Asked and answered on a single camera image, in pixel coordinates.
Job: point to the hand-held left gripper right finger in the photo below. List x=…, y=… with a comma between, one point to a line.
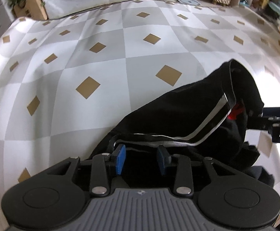
x=162, y=161

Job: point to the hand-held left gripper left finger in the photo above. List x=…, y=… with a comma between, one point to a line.
x=119, y=160

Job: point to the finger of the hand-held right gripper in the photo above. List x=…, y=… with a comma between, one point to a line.
x=279, y=110
x=272, y=120

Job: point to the black t-shirt with red print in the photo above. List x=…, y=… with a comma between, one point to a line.
x=178, y=115

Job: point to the grey white checkered tablecloth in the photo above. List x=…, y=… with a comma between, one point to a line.
x=130, y=53

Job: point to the blue round disc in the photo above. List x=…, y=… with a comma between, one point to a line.
x=189, y=1

